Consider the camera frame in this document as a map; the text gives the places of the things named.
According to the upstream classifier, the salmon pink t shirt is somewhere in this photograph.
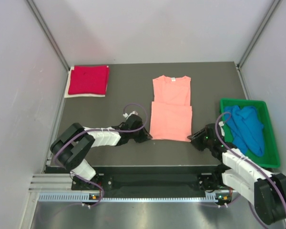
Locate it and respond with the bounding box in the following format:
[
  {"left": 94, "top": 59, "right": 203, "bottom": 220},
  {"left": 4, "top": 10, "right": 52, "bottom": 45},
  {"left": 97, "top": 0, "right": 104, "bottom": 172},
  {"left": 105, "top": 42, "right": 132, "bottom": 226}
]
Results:
[{"left": 150, "top": 75, "right": 193, "bottom": 142}]

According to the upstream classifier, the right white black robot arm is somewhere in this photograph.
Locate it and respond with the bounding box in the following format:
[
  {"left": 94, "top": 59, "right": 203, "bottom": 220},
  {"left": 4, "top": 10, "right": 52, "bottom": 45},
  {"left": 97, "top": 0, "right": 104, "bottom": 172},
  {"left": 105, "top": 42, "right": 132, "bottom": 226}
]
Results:
[{"left": 187, "top": 124, "right": 286, "bottom": 225}]

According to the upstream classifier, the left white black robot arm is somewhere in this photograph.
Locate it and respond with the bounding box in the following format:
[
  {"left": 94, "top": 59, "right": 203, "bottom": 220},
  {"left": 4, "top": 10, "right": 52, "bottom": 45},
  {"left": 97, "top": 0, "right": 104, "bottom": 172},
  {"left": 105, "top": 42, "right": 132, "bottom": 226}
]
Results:
[{"left": 50, "top": 121, "right": 152, "bottom": 189}]

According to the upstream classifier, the blue t shirt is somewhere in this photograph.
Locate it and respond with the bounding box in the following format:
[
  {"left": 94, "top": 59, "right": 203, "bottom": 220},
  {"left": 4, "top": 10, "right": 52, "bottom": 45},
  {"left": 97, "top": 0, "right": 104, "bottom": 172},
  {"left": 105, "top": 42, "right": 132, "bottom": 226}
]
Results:
[{"left": 224, "top": 105, "right": 265, "bottom": 157}]

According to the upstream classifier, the folded red t shirt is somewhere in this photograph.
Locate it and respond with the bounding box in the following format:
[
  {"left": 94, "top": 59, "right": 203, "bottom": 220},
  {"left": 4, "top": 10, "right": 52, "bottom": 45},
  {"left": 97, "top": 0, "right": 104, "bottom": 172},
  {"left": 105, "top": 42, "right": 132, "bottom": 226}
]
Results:
[{"left": 69, "top": 65, "right": 110, "bottom": 95}]

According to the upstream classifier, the green plastic bin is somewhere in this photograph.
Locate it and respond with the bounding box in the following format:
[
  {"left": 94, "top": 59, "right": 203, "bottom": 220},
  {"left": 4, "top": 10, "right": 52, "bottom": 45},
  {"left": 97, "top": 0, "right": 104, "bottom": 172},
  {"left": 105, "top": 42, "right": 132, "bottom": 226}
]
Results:
[{"left": 220, "top": 98, "right": 281, "bottom": 168}]

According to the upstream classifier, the folded white t shirt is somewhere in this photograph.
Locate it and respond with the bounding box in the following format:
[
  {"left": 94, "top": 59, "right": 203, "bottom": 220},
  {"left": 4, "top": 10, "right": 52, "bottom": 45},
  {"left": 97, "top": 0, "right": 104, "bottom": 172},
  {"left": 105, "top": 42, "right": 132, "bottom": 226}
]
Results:
[{"left": 64, "top": 66, "right": 105, "bottom": 98}]

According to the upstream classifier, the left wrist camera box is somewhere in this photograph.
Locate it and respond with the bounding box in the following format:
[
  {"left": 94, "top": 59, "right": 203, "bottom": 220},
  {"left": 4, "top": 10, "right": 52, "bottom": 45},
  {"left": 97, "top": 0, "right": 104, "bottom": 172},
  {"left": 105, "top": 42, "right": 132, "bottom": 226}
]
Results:
[{"left": 125, "top": 114, "right": 143, "bottom": 130}]

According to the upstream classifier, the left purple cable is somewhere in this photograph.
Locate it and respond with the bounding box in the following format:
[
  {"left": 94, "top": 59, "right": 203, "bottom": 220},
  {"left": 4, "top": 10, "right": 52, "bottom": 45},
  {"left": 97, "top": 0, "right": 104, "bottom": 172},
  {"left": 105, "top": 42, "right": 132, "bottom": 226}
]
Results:
[{"left": 53, "top": 103, "right": 148, "bottom": 208}]

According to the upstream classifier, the purple cable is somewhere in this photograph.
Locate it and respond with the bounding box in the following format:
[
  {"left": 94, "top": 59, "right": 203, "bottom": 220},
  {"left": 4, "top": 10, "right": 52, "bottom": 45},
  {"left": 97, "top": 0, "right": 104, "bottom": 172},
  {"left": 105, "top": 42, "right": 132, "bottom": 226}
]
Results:
[
  {"left": 214, "top": 112, "right": 286, "bottom": 229},
  {"left": 53, "top": 103, "right": 148, "bottom": 208}
]

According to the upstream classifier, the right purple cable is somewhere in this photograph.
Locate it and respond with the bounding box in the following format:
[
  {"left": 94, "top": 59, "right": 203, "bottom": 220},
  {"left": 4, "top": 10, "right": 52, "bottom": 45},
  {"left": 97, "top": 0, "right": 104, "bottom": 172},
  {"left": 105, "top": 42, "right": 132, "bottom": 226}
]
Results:
[{"left": 214, "top": 112, "right": 286, "bottom": 229}]

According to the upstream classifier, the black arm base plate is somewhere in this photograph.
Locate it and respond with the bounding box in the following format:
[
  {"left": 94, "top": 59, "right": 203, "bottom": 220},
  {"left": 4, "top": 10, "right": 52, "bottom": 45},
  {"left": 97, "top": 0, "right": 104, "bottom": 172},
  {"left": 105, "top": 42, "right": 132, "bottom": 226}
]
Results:
[{"left": 81, "top": 165, "right": 227, "bottom": 191}]

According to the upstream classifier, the slotted grey cable duct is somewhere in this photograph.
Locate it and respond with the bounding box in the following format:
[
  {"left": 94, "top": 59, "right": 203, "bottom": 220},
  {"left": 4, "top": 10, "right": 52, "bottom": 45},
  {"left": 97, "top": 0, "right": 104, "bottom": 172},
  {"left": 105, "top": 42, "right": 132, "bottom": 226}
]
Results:
[{"left": 38, "top": 192, "right": 232, "bottom": 203}]

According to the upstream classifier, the right aluminium frame post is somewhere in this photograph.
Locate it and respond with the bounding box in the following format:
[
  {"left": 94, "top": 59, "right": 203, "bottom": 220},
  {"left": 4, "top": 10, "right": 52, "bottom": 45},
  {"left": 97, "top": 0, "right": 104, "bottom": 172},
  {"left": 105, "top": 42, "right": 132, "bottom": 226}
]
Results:
[{"left": 236, "top": 0, "right": 282, "bottom": 70}]

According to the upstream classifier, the aluminium frame post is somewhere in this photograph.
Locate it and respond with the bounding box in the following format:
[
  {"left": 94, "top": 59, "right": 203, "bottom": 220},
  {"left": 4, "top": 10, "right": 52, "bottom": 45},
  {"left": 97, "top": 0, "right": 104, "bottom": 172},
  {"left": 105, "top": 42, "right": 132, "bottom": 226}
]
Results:
[
  {"left": 25, "top": 0, "right": 70, "bottom": 71},
  {"left": 236, "top": 0, "right": 282, "bottom": 70}
]

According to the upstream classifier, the left aluminium frame post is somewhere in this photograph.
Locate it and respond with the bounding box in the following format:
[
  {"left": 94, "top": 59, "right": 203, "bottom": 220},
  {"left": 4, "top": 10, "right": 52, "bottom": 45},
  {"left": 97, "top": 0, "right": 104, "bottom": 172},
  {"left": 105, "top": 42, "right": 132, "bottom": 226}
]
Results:
[{"left": 25, "top": 0, "right": 70, "bottom": 71}]

